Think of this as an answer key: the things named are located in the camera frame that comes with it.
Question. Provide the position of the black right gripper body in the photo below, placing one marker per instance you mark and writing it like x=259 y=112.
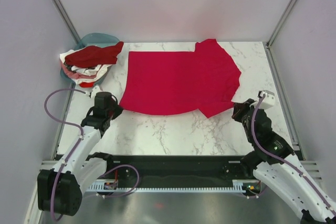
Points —
x=240 y=116

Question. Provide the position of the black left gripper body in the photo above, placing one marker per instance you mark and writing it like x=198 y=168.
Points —
x=115 y=111

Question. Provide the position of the bright red t-shirt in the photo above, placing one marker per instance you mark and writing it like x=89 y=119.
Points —
x=177 y=82

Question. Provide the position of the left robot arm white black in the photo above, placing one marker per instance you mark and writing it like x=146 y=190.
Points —
x=60 y=189

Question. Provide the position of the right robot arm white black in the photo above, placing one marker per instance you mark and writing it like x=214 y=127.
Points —
x=275 y=164

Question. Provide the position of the red shirt bottom of pile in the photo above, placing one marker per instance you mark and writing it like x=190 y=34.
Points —
x=87 y=84

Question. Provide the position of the pink folded shirt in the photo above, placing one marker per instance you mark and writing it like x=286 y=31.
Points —
x=79 y=78

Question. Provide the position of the dark red folded shirt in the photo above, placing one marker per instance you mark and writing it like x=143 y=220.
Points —
x=92 y=56

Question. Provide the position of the blue plastic basket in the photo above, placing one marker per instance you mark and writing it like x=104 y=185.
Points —
x=94 y=39

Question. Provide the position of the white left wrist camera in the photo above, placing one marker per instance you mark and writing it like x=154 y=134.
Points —
x=96 y=89

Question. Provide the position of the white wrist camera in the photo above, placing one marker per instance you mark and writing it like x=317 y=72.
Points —
x=96 y=89
x=268 y=99

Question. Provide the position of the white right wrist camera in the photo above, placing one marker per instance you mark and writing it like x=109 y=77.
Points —
x=268 y=99

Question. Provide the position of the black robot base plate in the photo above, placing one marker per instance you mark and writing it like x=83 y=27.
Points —
x=177 y=170

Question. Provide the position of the light blue cable duct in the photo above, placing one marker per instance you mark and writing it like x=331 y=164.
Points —
x=102 y=186

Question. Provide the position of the left aluminium frame post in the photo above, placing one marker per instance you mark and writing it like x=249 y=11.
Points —
x=66 y=19

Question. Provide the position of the aluminium frame post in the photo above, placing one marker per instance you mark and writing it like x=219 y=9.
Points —
x=66 y=19
x=289 y=8

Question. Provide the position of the right aluminium frame post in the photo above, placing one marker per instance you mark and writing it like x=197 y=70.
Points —
x=289 y=8

